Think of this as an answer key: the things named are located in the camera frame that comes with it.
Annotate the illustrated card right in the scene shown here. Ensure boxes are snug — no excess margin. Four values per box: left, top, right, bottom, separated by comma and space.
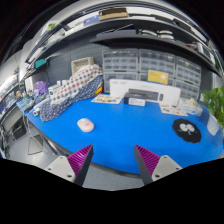
160, 104, 186, 116

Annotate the yellow label box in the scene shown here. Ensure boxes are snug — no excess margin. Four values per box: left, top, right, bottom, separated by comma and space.
148, 70, 169, 85

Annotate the purple bag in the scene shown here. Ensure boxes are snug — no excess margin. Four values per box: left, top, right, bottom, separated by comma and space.
33, 81, 48, 96

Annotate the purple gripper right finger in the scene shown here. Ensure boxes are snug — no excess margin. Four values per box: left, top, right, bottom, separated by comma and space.
134, 145, 160, 185

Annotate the white keyboard box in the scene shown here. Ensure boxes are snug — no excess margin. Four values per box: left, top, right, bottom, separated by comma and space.
110, 79, 181, 106

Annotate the pink computer mouse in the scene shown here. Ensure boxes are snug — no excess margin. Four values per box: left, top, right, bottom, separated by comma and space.
77, 118, 94, 132

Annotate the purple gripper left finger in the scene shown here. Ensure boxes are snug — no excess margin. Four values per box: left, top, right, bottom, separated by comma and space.
67, 145, 93, 186

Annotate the illustrated card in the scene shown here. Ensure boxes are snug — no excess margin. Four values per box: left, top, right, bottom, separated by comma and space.
92, 94, 121, 104
160, 104, 186, 116

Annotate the blue table mat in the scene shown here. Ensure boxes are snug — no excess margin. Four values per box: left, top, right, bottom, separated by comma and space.
27, 99, 224, 174

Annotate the illustrated card left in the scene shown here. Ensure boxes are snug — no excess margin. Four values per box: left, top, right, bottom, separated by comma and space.
92, 94, 121, 104

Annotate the grey drawer cabinet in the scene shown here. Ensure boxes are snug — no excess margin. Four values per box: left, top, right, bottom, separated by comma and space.
102, 49, 201, 100

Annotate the white plastic bag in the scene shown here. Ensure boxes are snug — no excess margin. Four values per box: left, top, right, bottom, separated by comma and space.
181, 98, 203, 116

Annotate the small black white box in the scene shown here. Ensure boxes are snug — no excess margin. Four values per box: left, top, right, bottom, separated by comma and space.
124, 92, 146, 106

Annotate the black round mouse pad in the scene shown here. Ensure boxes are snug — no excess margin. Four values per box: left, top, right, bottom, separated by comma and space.
172, 118, 202, 143

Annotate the patterned fabric cloth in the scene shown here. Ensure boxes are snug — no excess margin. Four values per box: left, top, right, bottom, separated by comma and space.
40, 64, 103, 122

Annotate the white framed basket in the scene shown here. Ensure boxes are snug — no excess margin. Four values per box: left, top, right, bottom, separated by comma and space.
71, 57, 94, 74

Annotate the cardboard box on shelf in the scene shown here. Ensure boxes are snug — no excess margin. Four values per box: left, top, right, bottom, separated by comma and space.
99, 8, 129, 21

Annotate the green plant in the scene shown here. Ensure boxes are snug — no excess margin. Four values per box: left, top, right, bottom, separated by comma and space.
203, 87, 224, 128

